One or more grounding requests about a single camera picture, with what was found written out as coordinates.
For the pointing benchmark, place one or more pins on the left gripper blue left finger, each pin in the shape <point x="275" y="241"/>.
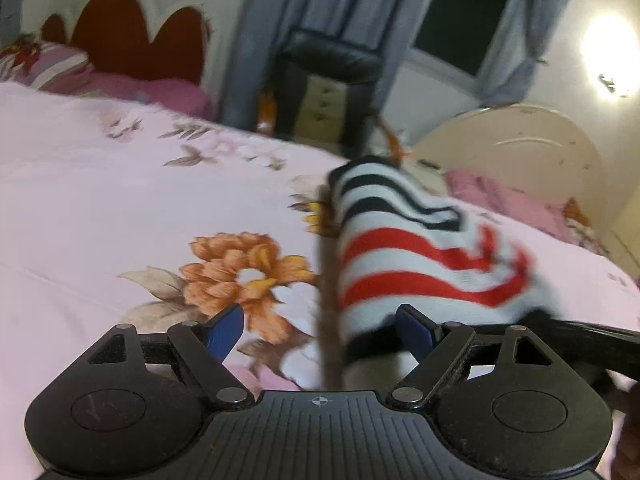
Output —
<point x="223" y="331"/>

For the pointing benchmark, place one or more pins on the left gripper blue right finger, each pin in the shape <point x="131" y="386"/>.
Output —
<point x="418" y="333"/>

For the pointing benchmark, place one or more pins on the striped red black white sweater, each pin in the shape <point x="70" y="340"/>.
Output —
<point x="397" y="245"/>

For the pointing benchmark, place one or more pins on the person right hand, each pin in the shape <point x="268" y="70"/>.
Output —
<point x="626" y="465"/>

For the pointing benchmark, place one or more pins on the pink blanket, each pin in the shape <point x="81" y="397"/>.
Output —
<point x="567" y="223"/>

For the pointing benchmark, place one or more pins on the pink floral bed sheet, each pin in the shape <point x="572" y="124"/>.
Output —
<point x="116" y="212"/>

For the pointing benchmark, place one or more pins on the cream round headboard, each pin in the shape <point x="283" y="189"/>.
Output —
<point x="528" y="147"/>

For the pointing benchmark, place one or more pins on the magenta pillow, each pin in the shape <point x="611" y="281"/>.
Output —
<point x="174" y="94"/>

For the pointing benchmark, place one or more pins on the black leather chair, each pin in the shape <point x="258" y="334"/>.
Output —
<point x="320" y="93"/>

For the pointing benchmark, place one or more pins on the red heart-shaped headboard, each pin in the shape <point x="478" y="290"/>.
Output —
<point x="143" y="39"/>

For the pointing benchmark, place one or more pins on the striped pink pillow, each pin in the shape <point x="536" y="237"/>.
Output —
<point x="42" y="65"/>

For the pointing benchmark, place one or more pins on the dark window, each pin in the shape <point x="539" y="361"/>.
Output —
<point x="457" y="34"/>

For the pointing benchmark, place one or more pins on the wall lamp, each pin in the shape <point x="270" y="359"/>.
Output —
<point x="615" y="86"/>

